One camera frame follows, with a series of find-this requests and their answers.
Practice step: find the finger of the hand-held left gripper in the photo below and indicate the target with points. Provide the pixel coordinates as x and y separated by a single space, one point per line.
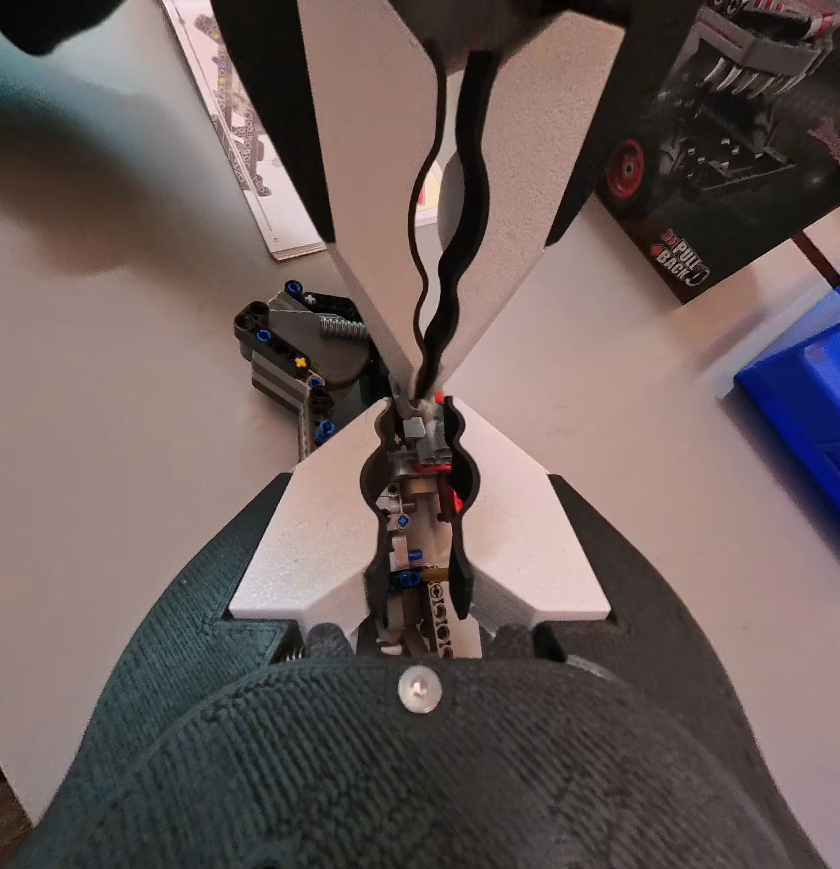
535 149
365 149

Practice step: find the black toy truck box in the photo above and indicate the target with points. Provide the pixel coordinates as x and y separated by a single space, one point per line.
718 170

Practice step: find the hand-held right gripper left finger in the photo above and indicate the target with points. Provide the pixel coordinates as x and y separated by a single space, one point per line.
304 550

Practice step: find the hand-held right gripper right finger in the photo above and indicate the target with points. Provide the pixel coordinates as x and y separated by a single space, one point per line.
528 550

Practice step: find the blue plastic bin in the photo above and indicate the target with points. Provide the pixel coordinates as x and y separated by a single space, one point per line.
806 400

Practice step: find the dark grey toy brick frame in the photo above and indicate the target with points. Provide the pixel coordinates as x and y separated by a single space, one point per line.
291 339

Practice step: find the grey toy brick assembly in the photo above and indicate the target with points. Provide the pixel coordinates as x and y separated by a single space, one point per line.
420 468

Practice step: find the building instruction booklet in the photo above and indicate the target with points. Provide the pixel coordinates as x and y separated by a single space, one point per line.
250 136

